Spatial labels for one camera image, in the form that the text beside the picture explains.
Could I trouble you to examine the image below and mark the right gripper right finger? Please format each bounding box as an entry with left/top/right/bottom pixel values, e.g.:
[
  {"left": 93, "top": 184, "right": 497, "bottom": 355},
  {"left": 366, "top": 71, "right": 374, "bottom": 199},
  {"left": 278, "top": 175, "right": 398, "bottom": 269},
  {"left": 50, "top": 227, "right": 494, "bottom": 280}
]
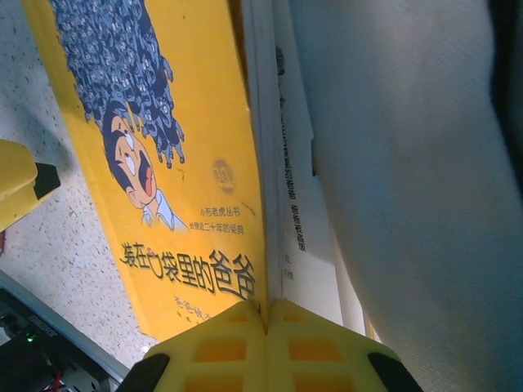
[{"left": 265, "top": 299, "right": 425, "bottom": 392}]

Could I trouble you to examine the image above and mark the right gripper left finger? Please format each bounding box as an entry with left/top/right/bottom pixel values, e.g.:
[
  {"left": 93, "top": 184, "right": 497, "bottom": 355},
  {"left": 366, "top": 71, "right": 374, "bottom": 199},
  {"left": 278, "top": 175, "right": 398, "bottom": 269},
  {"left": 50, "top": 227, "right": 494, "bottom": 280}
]
[{"left": 122, "top": 300, "right": 270, "bottom": 392}]

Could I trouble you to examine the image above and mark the aluminium front rail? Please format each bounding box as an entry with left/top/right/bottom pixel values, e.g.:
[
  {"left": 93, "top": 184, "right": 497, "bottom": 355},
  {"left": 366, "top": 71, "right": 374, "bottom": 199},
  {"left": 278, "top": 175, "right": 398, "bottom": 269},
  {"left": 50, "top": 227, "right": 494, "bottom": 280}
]
[{"left": 0, "top": 267, "right": 132, "bottom": 392}]

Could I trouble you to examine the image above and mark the yellow cartoon crowd cover book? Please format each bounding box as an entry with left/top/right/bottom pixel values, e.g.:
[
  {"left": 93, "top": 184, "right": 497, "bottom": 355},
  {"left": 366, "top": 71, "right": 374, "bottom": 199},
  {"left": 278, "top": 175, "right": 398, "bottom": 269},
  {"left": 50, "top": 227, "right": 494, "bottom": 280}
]
[{"left": 20, "top": 0, "right": 369, "bottom": 344}]

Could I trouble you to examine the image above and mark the cream fabric backpack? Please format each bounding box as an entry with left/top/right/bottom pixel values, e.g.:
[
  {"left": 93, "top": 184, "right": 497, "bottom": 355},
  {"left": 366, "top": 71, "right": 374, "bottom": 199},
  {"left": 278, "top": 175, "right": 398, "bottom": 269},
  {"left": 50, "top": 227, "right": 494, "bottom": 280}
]
[{"left": 285, "top": 0, "right": 523, "bottom": 392}]

